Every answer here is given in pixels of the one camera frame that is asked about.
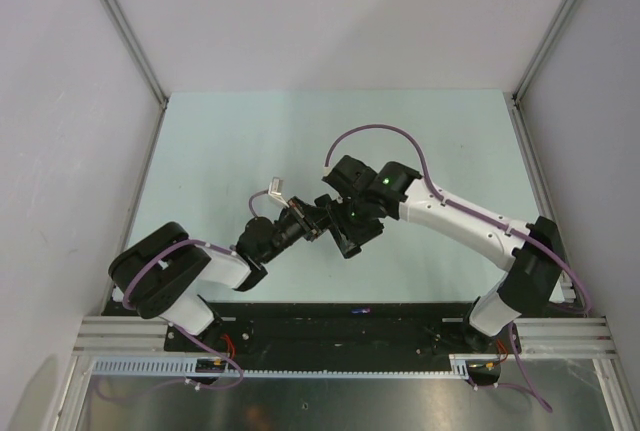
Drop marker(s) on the aluminium frame post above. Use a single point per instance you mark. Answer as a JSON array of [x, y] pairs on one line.
[[125, 31], [558, 24]]

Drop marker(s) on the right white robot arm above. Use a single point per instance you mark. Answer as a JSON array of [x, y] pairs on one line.
[[528, 253]]

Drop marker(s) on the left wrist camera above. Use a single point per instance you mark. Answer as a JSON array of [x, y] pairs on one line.
[[275, 192]]

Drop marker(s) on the black remote control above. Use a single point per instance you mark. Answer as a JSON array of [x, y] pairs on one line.
[[332, 221]]

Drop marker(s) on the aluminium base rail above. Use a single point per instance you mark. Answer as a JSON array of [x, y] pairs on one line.
[[540, 338]]

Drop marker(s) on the white slotted cable duct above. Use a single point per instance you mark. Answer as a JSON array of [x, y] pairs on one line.
[[206, 367]]

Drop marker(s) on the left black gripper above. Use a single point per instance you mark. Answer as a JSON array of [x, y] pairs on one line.
[[308, 217]]

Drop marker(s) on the left aluminium frame post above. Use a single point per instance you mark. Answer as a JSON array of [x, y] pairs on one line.
[[125, 31]]

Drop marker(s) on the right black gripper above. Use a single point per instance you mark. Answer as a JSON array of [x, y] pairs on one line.
[[371, 228]]

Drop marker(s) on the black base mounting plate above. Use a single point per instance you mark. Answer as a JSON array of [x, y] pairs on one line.
[[396, 336]]

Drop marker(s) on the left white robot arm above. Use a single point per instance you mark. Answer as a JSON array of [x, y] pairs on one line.
[[160, 276]]

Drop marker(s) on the right aluminium frame post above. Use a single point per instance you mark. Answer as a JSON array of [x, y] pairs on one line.
[[558, 24]]

